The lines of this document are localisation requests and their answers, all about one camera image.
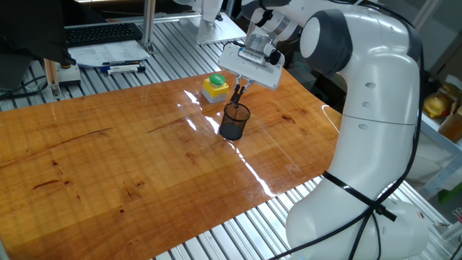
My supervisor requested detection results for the white paper stack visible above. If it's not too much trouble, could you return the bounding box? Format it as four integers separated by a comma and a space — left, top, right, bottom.
67, 39, 151, 69

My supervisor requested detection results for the slanted aluminium frame beam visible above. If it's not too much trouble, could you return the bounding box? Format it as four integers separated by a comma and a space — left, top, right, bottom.
411, 0, 444, 32

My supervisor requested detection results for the yellow box green push button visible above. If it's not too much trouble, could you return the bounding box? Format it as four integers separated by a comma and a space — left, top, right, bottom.
201, 73, 230, 105

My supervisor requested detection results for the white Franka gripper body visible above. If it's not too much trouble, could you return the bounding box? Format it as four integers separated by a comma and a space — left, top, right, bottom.
217, 43, 286, 91

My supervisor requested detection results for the white and blue marker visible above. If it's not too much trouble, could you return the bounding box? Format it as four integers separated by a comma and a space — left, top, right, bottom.
100, 64, 147, 76

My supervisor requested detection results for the glossy wood pattern mat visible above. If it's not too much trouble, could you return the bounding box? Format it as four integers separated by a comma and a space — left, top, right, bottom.
0, 66, 343, 260

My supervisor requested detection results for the black mesh pen holder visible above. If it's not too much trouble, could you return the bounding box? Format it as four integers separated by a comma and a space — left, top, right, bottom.
219, 102, 251, 142

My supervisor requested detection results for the green plastic piece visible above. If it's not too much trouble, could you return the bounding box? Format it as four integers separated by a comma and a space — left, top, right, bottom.
437, 182, 462, 205

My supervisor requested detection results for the black cloth cover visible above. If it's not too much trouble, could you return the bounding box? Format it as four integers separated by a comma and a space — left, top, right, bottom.
0, 0, 105, 66

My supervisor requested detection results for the white box with black knob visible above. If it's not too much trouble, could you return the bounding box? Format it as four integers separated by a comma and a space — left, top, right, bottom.
56, 61, 82, 87

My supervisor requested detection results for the wood faced bracket post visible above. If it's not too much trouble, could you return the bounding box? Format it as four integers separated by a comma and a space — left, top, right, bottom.
43, 58, 62, 101

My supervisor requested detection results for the upright aluminium profile post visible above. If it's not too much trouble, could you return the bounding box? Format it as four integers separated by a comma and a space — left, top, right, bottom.
141, 0, 157, 54

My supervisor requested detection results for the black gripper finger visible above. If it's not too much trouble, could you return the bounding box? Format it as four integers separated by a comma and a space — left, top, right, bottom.
236, 79, 256, 103
230, 74, 242, 105

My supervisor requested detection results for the yellow plastic toy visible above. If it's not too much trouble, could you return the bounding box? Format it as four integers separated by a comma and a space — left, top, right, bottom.
422, 92, 453, 119

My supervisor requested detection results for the small cardboard box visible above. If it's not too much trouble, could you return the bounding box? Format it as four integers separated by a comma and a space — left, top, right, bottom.
437, 104, 462, 144

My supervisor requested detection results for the black and clear pen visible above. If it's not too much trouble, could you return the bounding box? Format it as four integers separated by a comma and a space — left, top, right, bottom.
232, 84, 243, 110

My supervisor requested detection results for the black computer keyboard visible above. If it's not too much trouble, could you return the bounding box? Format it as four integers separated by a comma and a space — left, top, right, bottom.
64, 22, 144, 48

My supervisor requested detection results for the white pedestal on metal plate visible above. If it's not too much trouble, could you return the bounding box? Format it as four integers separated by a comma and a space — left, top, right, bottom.
173, 0, 247, 46

